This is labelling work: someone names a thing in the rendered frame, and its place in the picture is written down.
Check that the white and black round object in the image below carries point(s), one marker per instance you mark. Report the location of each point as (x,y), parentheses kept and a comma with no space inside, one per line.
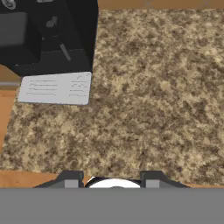
(112,183)

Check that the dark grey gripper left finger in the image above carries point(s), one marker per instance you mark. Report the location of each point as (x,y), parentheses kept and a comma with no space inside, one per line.
(71,178)

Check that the grey drip tray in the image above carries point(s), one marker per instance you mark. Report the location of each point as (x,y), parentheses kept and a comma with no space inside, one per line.
(55,88)

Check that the black coffee machine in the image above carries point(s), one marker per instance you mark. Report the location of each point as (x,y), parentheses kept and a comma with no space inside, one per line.
(49,32)

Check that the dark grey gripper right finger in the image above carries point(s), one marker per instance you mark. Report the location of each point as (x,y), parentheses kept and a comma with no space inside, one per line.
(153,178)

